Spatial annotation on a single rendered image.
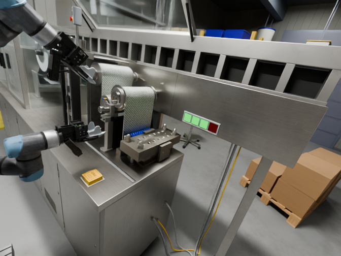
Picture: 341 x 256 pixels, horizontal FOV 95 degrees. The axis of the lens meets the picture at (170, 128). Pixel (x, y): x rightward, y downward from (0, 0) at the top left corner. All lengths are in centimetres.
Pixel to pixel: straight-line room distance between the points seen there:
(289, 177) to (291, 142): 152
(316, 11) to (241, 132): 645
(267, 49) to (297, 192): 186
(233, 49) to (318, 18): 623
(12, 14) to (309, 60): 104
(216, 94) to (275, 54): 31
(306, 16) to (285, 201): 586
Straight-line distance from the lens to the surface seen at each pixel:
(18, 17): 73
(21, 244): 190
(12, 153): 77
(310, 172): 232
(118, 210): 90
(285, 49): 89
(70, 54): 77
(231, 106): 91
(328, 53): 89
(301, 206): 249
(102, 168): 95
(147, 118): 109
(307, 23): 711
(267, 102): 88
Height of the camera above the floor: 149
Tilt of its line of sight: 22 degrees down
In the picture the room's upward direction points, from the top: 11 degrees clockwise
